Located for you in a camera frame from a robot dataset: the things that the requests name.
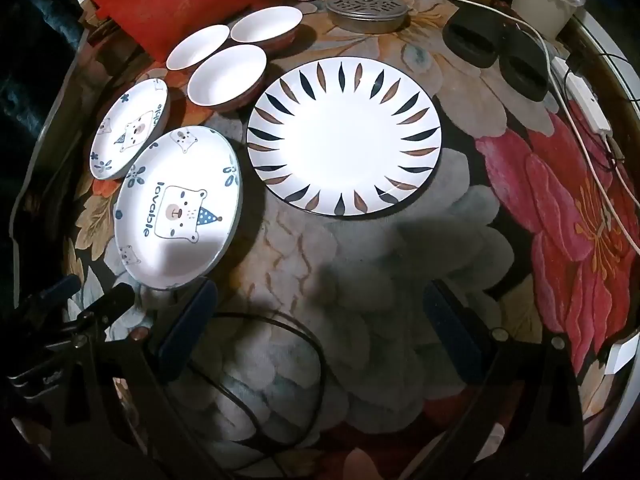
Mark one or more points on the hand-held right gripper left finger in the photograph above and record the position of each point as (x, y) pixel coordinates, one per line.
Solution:
(192, 315)

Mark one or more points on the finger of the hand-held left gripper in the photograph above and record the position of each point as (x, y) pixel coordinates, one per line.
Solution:
(114, 301)
(61, 289)

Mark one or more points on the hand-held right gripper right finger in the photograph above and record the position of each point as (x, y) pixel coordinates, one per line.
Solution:
(450, 325)

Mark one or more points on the large white bear print plate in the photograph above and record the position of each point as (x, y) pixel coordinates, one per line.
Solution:
(200, 175)

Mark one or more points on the small white bear print plate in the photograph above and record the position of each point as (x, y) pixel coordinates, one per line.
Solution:
(125, 110)

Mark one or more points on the white plate with leaf rim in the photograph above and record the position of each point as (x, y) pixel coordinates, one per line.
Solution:
(345, 135)

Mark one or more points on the white bowl with red outside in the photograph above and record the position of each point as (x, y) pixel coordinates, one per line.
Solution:
(266, 24)
(197, 47)
(227, 75)

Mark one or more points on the black slipper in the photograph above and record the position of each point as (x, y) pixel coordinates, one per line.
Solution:
(470, 42)
(522, 72)

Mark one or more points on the white power strip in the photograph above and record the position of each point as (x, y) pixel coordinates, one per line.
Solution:
(582, 95)

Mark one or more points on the red bag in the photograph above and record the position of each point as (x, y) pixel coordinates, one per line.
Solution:
(165, 0)

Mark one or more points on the round metal tin perforated lid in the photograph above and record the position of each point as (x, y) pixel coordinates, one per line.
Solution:
(367, 2)

